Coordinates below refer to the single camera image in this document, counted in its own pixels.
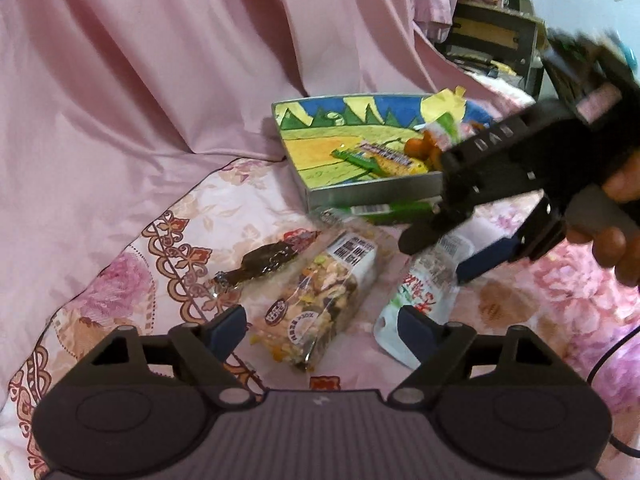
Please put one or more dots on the mixed nuts clear bag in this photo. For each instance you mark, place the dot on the mixed nuts clear bag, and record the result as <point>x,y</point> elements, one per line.
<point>319,301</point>

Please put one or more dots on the floral bed cover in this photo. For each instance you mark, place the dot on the floral bed cover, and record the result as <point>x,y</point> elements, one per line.
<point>207,253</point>

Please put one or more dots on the person's right hand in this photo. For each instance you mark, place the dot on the person's right hand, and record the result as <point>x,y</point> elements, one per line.
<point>612,247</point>

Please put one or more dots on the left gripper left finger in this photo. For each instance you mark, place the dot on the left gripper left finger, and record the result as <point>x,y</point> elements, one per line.
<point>203,349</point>

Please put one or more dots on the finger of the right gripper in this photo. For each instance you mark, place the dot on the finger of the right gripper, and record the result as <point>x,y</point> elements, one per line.
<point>488,258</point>
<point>425,228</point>

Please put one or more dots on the orange green white packet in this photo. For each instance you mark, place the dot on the orange green white packet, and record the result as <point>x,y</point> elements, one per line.
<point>445,131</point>

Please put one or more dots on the dark wooden desk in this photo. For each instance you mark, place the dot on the dark wooden desk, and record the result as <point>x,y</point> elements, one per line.
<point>512,38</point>

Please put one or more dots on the orange tangerine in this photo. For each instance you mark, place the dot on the orange tangerine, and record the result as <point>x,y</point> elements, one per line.
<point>419,148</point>

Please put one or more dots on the white green snack pouch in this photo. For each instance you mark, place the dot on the white green snack pouch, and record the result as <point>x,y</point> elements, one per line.
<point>430,286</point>

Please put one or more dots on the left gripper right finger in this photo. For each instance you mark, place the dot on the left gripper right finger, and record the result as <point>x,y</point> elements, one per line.
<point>439,349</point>

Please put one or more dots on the yellow cracker packet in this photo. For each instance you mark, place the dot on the yellow cracker packet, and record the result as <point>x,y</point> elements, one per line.
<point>380,161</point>

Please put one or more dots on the grey tray with dinosaur drawing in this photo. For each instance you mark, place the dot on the grey tray with dinosaur drawing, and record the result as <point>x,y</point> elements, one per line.
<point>311,128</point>

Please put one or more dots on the green sausage stick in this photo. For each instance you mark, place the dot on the green sausage stick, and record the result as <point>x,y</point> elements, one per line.
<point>383,214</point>

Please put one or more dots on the dried meat clear packet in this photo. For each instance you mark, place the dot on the dried meat clear packet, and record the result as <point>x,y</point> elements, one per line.
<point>265,259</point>

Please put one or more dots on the pink satin sheet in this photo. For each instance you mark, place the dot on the pink satin sheet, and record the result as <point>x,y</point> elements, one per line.
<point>113,109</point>

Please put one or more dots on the orange jelly packet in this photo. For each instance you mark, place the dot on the orange jelly packet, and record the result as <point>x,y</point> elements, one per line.
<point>475,127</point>

